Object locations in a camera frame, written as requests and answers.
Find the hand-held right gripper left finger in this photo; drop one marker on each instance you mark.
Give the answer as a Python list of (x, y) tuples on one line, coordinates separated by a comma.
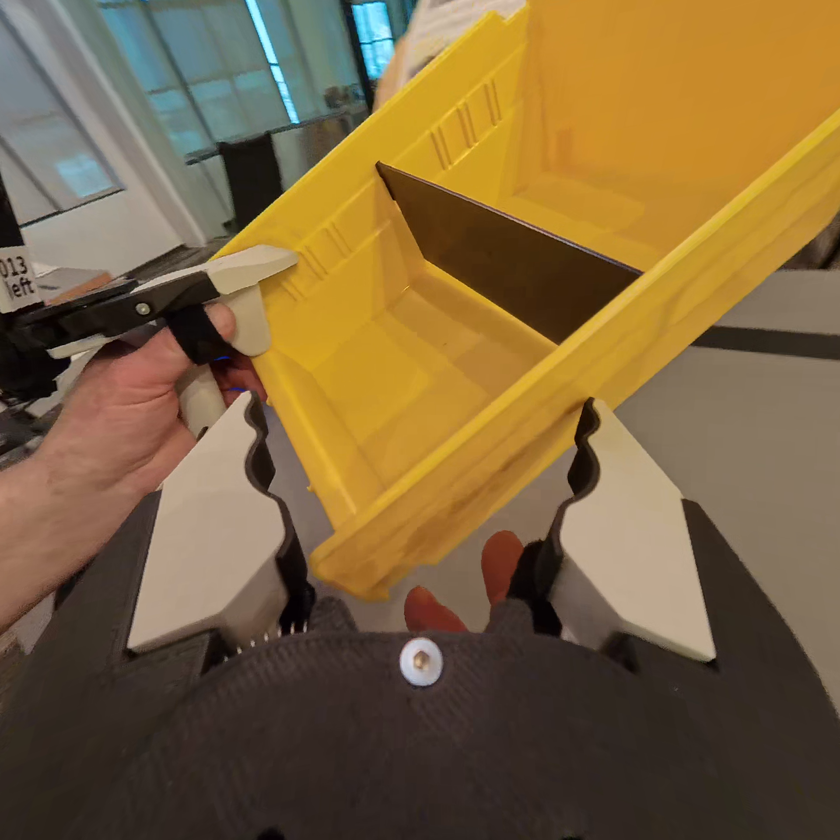
[(216, 538)]

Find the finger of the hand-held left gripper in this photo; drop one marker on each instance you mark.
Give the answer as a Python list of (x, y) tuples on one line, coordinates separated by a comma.
[(253, 262)]

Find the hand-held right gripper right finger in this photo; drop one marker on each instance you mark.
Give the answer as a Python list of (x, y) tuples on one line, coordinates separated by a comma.
[(623, 544)]

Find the yellow plastic bin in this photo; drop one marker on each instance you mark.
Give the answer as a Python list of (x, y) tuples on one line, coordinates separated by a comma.
[(459, 367)]

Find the person's left hand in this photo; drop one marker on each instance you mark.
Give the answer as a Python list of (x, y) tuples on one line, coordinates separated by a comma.
[(118, 420)]

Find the dark chair back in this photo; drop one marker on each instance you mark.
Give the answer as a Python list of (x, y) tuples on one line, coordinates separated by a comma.
[(249, 177)]

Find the black bin divider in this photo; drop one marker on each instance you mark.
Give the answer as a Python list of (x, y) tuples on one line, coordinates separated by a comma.
[(512, 262)]

